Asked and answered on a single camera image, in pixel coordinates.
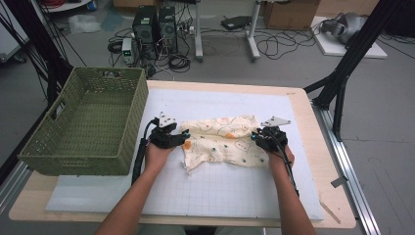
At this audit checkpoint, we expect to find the grey headset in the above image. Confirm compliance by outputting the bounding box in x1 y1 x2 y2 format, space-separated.
321 12 368 45

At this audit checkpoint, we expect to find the white floor board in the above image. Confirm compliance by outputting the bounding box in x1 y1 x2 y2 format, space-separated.
311 16 389 60

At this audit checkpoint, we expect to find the cream printed cloth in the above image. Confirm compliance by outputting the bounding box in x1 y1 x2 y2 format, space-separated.
180 114 272 174

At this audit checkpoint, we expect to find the person's right hand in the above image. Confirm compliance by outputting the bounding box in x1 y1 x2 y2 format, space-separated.
267 146 295 170

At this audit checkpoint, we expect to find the black computer tower green label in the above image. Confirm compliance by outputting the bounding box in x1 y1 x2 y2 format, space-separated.
131 5 161 60

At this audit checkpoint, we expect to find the white grid mat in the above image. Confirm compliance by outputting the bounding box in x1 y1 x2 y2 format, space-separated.
45 87 326 221

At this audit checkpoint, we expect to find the grey tape piece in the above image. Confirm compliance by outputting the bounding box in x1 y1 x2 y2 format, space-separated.
330 176 349 189

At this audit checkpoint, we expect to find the tangle of black floor cables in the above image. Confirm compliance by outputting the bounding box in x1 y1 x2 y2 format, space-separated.
254 27 324 62

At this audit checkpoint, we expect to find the round white table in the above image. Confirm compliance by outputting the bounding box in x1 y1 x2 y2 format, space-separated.
38 0 94 14

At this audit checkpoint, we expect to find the coiled black cable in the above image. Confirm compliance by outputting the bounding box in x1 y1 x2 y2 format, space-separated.
167 53 192 73

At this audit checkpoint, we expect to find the white cabinet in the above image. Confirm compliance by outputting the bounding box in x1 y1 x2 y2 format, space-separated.
0 3 30 65

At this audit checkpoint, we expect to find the black metal stand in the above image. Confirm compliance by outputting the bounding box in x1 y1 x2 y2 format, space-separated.
302 0 404 143
0 0 74 109

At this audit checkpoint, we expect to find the black flat device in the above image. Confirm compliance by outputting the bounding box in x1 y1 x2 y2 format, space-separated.
220 15 254 31

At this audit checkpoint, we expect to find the brown cardboard box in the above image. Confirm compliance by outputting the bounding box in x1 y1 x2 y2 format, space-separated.
263 0 322 31

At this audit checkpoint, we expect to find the person's left hand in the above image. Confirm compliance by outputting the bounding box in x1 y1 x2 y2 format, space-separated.
144 143 179 172

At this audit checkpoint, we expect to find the aluminium rail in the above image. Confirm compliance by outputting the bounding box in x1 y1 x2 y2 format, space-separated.
0 160 33 216
311 101 383 235

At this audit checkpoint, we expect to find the thin wooden stick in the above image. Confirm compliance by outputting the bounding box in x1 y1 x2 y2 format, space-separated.
318 194 342 225

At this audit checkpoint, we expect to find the clear plastic bag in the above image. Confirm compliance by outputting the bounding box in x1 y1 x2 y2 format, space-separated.
68 13 102 35

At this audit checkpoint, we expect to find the white desk frame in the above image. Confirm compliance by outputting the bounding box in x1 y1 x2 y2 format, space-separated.
195 0 262 63

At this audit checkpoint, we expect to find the white power supply box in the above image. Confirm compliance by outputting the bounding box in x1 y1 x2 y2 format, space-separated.
121 37 135 65

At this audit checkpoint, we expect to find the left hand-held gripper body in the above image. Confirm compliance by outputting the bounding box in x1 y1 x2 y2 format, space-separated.
148 112 179 150

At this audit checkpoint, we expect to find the power strip with plugs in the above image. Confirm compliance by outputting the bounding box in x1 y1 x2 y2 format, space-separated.
177 23 197 35

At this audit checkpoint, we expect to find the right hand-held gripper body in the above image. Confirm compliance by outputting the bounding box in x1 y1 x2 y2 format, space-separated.
260 116 292 153

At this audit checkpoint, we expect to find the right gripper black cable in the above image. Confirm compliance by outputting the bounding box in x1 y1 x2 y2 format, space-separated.
270 130 300 197

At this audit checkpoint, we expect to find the green woven basket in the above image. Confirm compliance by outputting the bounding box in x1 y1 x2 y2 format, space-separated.
18 67 150 177

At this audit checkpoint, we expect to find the black computer tower round fan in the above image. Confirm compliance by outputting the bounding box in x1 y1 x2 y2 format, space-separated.
158 6 179 55

